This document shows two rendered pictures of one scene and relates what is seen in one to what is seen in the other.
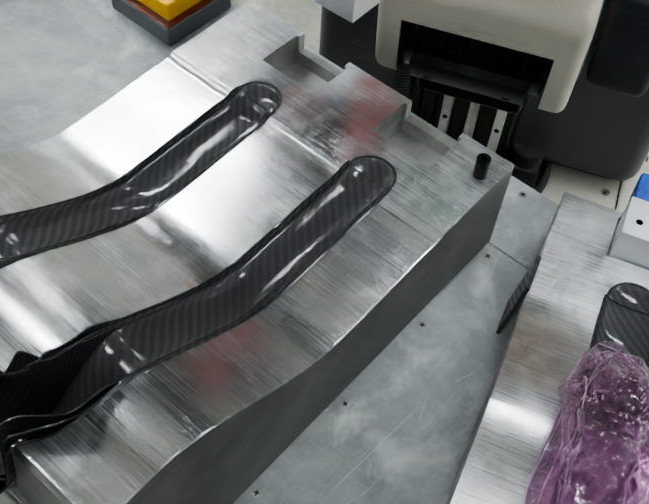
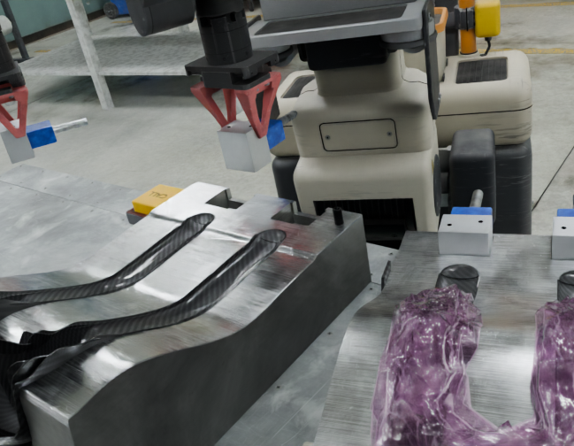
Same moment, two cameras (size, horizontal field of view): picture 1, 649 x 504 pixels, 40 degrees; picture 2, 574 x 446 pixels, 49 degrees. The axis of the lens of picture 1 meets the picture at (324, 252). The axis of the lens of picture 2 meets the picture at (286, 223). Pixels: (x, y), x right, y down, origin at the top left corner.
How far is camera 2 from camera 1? 0.24 m
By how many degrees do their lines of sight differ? 25
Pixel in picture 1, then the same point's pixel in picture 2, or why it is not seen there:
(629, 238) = (445, 234)
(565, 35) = (412, 178)
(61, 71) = not seen: hidden behind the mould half
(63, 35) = (99, 242)
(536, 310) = (392, 289)
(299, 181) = (225, 250)
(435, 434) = not seen: hidden behind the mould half
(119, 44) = not seen: hidden behind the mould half
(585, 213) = (420, 237)
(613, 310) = (447, 281)
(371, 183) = (271, 242)
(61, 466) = (48, 391)
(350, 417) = (282, 394)
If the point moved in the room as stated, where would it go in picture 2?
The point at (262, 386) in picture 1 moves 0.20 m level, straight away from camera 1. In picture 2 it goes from (193, 342) to (195, 227)
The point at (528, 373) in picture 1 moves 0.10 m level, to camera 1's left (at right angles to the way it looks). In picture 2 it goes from (378, 308) to (264, 324)
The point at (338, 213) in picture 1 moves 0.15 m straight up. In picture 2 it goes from (251, 262) to (218, 128)
